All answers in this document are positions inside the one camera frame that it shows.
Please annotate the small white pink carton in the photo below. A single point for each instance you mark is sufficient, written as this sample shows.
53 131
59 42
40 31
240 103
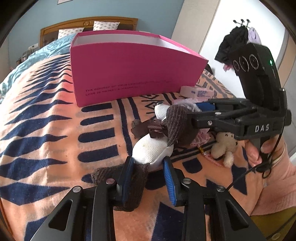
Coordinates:
194 92

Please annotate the lilac hanging garment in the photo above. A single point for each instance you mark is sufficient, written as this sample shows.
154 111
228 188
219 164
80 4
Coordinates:
254 34

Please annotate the blue quilt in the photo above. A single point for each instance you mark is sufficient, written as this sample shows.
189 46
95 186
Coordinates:
34 55

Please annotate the white patterned pillow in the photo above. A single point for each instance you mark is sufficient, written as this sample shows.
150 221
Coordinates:
106 25
70 33

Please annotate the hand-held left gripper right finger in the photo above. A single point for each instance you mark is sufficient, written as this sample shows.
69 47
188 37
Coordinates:
170 183

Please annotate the black coat hooks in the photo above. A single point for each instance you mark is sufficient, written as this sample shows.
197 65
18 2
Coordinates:
241 22

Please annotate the pink cardboard box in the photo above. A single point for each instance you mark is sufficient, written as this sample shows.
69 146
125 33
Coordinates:
127 69

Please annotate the small beige teddy bear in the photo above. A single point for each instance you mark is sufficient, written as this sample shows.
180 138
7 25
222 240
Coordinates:
223 146

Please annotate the mustard yellow cloth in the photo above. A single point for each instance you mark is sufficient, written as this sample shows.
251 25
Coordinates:
277 227

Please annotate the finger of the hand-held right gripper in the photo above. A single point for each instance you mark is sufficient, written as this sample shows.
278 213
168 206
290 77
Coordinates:
205 107
208 120

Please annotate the orange navy patterned blanket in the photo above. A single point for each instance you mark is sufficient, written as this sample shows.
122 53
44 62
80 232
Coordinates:
57 139

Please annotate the pink checked cloth doll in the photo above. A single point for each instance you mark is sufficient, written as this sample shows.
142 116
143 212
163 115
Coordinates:
203 138

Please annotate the person's right hand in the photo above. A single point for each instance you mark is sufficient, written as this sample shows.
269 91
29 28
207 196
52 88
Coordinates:
253 153

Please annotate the white and brown sock doll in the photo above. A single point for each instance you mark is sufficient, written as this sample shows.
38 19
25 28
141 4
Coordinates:
152 150

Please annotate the wooden bed headboard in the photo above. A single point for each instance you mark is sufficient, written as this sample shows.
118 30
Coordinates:
69 24

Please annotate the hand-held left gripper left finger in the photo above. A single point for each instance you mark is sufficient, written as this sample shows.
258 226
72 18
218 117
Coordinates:
126 178

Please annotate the white wall picture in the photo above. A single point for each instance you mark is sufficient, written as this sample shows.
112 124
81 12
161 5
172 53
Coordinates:
63 1

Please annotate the black hanging garment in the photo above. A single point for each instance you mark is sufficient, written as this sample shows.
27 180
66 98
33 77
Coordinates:
231 44

